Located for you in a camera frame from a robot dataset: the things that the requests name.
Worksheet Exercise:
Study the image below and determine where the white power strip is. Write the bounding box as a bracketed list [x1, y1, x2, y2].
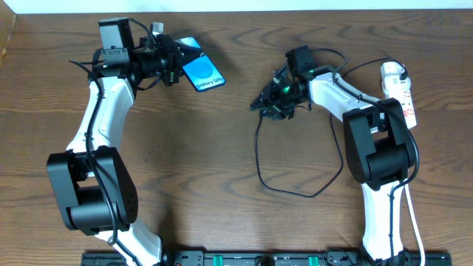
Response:
[381, 75, 417, 129]

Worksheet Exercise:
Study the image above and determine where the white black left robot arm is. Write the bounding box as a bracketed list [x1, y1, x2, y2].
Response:
[47, 18, 205, 265]

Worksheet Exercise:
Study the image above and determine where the white power strip cord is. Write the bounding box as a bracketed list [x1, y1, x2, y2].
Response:
[404, 183, 426, 266]

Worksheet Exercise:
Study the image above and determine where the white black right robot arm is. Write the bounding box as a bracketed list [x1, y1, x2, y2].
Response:
[250, 46, 420, 265]

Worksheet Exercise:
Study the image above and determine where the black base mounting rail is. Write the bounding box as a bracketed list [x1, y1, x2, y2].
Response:
[79, 249, 453, 266]

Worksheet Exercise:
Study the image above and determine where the blue screen Galaxy smartphone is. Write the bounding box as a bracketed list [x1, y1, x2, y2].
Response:
[182, 53, 226, 92]

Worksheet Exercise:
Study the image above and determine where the black USB charging cable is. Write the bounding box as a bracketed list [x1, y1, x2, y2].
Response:
[254, 57, 409, 199]

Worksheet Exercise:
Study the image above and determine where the white charger plug adapter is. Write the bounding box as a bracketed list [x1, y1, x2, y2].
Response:
[380, 61, 408, 81]

